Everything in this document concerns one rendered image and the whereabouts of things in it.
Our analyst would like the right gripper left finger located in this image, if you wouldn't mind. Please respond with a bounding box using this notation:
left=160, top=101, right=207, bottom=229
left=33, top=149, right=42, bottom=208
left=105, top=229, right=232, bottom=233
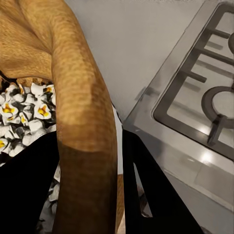
left=0, top=131, right=59, bottom=234

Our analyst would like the popcorn bag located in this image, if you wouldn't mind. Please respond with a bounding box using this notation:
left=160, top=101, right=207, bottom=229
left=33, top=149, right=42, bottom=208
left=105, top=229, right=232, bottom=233
left=0, top=0, right=125, bottom=234

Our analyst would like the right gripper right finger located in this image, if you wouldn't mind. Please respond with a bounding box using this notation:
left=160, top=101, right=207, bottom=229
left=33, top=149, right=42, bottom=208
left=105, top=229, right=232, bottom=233
left=122, top=130, right=204, bottom=234

